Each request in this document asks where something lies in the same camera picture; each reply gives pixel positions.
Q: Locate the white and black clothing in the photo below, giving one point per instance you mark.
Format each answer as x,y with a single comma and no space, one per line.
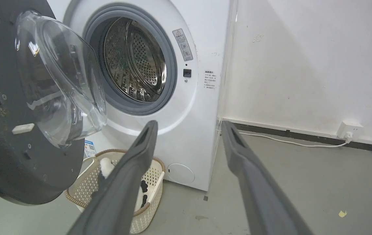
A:
106,168

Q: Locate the cream woven laundry basket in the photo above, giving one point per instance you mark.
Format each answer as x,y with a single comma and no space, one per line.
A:
153,182

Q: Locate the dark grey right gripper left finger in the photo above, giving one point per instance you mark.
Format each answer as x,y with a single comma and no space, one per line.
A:
120,189

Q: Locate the white front-load washing machine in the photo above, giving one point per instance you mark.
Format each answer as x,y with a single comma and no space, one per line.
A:
192,98

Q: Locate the white wall power socket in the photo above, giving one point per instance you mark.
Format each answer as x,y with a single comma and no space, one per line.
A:
349,130

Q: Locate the yellow paper scrap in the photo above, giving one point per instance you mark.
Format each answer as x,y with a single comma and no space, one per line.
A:
342,213

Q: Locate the round dark washing machine door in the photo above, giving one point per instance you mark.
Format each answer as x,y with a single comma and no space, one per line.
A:
16,114

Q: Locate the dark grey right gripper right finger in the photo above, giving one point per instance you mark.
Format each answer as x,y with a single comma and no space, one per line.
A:
257,189

